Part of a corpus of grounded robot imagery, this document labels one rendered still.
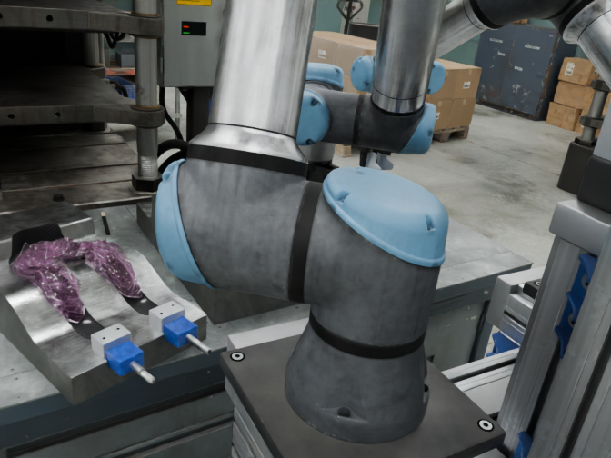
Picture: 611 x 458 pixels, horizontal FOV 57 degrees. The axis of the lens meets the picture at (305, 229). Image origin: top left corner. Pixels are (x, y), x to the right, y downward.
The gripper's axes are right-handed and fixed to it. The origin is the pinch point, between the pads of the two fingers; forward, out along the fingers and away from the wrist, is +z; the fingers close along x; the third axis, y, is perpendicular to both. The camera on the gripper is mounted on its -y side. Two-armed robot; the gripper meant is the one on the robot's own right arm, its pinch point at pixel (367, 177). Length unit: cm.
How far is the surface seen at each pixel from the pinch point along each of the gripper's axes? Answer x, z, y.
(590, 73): 627, 24, -42
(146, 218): -46, 10, -35
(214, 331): -64, 15, 5
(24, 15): -47, -32, -78
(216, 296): -62, 9, 3
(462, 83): 435, 35, -127
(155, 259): -52, 15, -25
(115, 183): -26, 17, -73
